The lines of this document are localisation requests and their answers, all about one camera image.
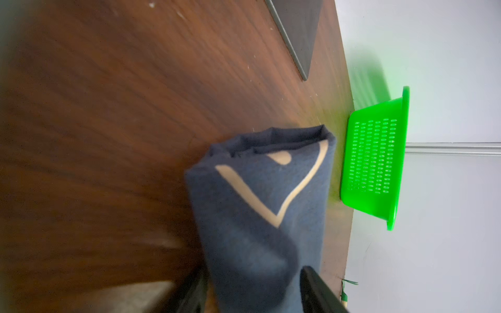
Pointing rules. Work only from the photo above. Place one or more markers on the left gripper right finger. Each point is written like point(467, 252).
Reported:
point(316, 296)

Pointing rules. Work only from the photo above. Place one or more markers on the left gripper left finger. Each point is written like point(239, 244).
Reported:
point(191, 295)

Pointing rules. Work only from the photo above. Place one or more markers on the green plastic basket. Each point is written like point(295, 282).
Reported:
point(374, 158)

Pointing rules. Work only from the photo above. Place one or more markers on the pink cherry blossom tree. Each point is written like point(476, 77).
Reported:
point(297, 21)

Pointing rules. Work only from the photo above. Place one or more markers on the blue fish-print pillowcase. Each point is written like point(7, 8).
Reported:
point(259, 201)

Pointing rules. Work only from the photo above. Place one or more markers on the aluminium frame corner post right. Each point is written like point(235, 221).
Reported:
point(460, 149)

